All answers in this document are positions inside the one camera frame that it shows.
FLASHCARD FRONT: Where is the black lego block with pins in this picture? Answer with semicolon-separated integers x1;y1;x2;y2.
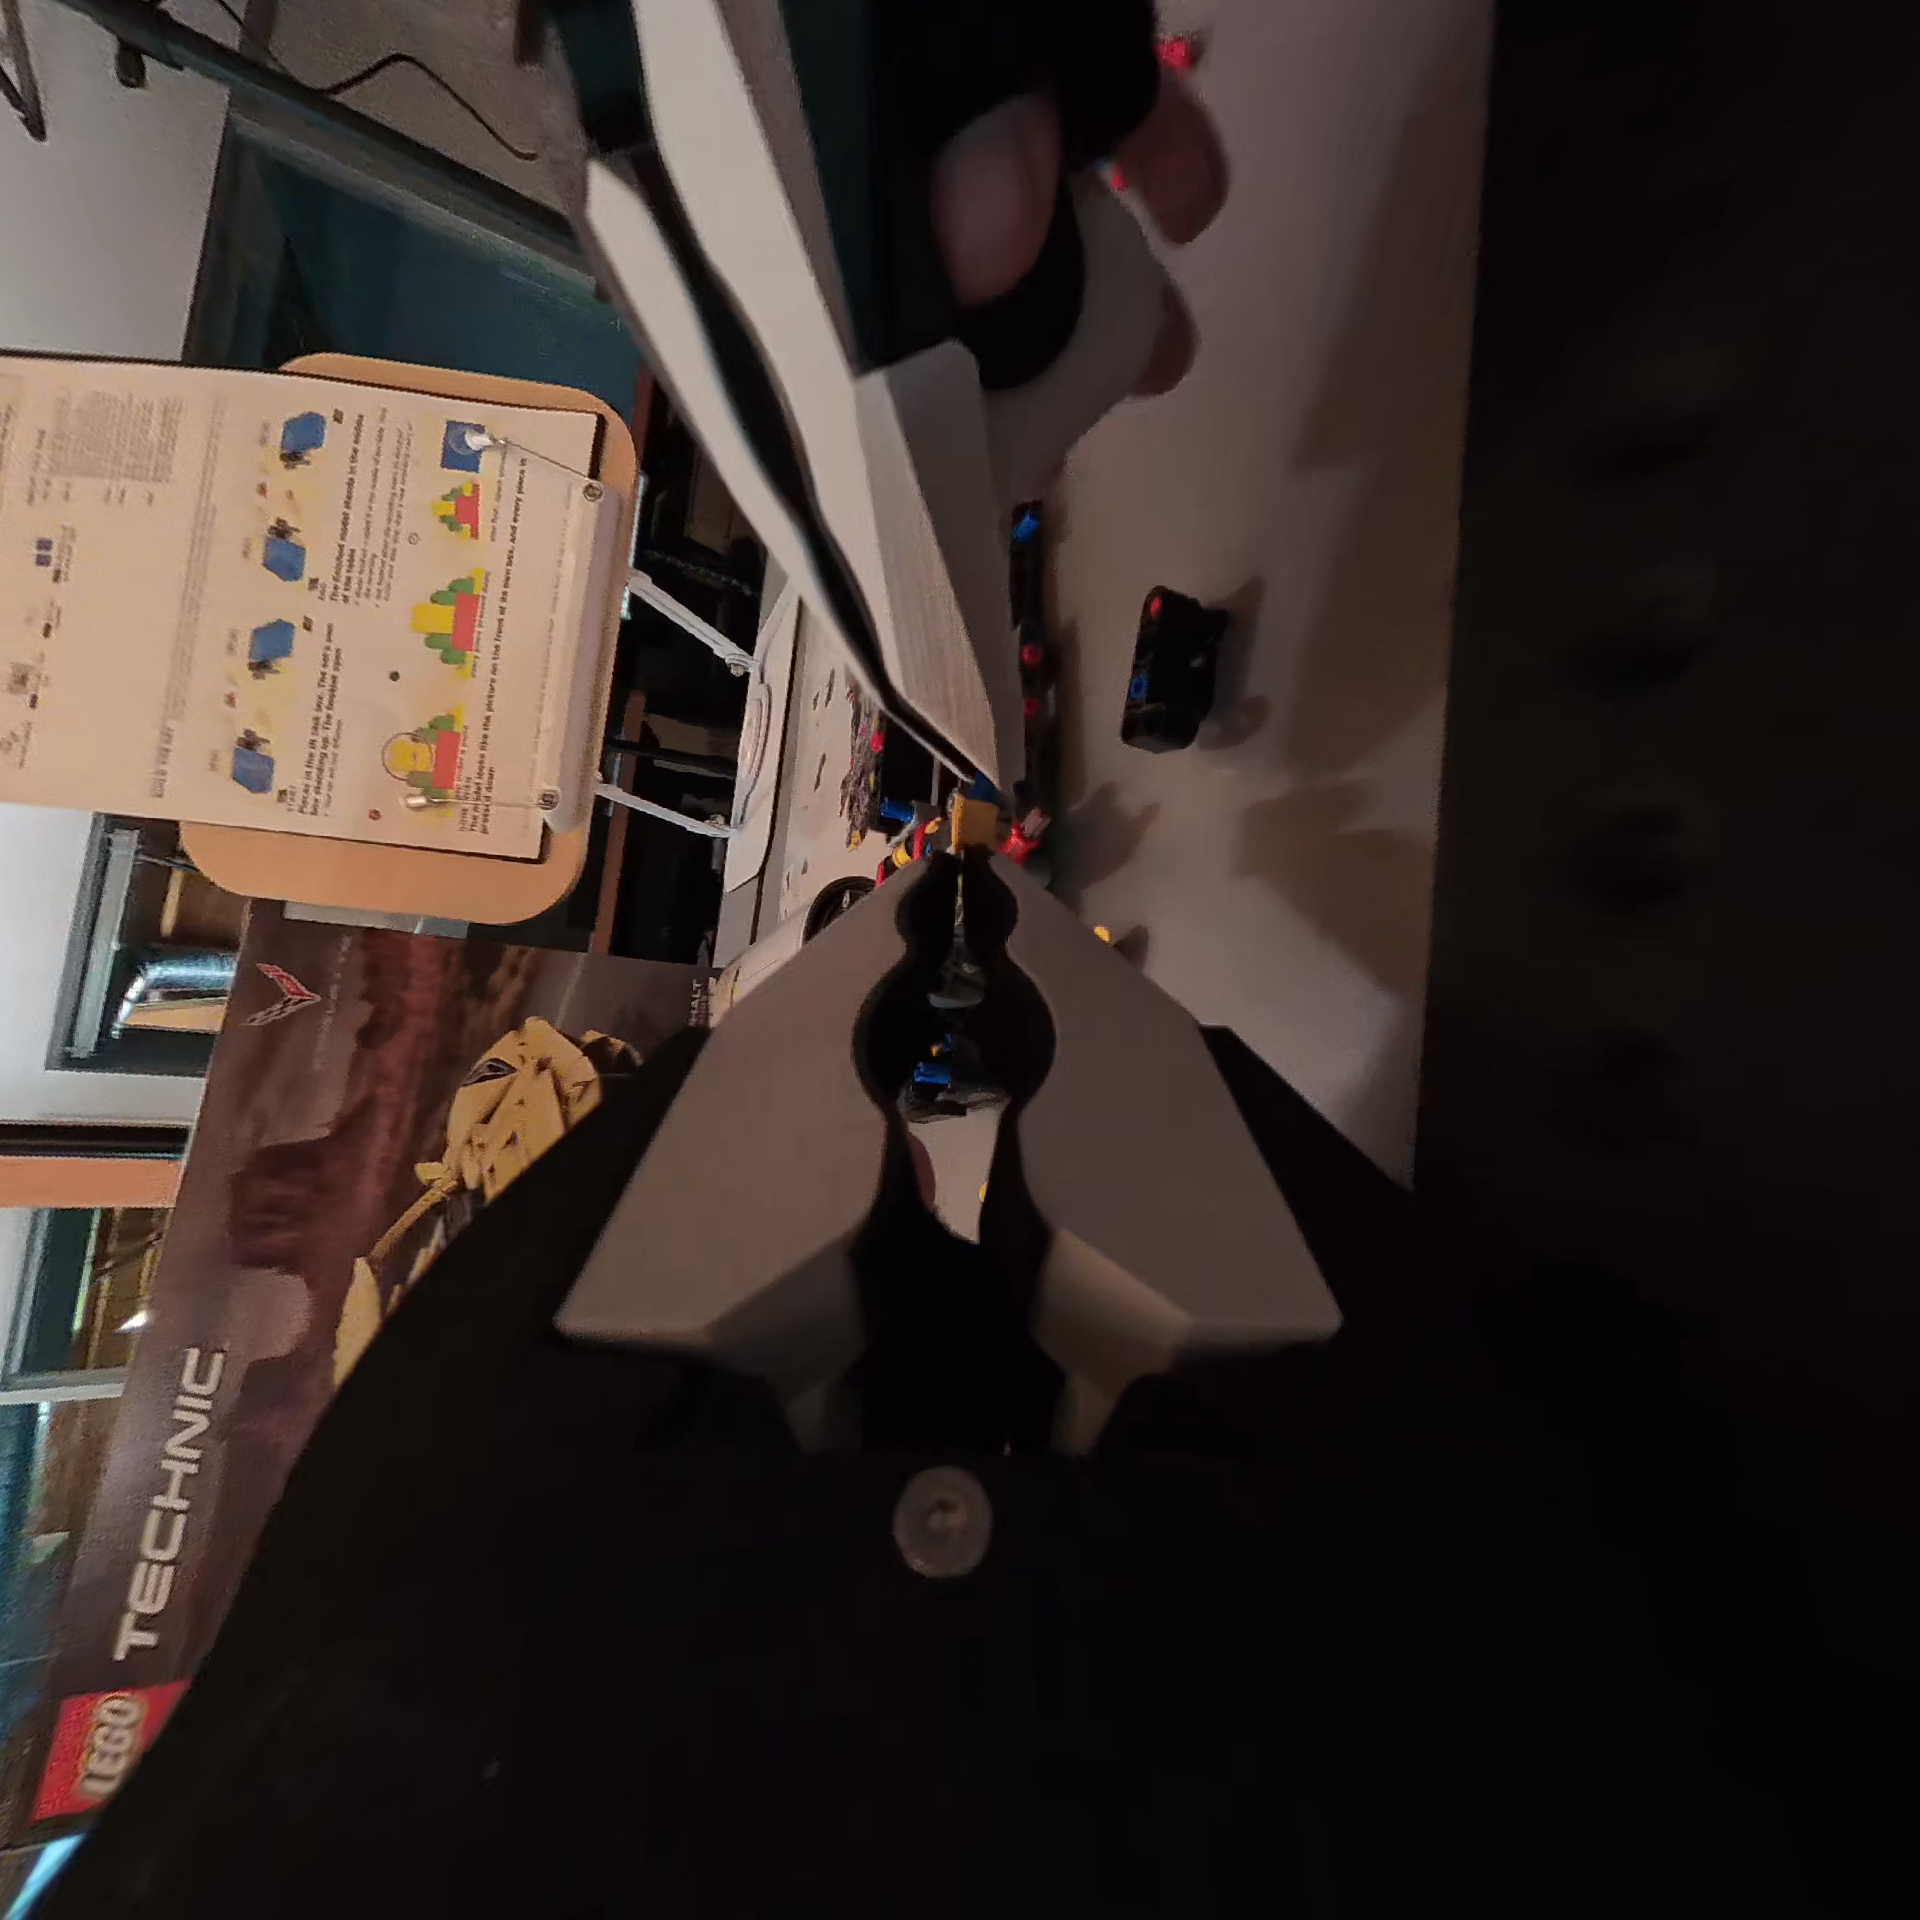
1120;588;1234;754

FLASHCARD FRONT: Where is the black cable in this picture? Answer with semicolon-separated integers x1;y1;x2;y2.
269;52;541;166

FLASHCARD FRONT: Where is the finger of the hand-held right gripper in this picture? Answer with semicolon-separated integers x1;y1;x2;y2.
583;142;981;768
631;0;1039;774

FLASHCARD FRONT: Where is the partly built lego car chassis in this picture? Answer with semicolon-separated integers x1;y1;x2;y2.
839;498;1059;911

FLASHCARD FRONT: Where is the lego set box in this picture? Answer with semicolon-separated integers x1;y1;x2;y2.
0;900;723;1849

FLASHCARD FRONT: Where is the printed instruction sheet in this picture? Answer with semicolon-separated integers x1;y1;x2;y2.
0;358;600;864

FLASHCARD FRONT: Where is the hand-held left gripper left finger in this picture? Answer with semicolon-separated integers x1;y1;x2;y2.
557;862;962;1452

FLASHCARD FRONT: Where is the lego instruction booklet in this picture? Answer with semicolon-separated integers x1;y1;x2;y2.
718;585;902;977

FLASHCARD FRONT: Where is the white document stand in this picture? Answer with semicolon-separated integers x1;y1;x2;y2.
540;471;797;888

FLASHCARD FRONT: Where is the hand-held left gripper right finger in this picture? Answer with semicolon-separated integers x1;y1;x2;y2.
962;862;1343;1452

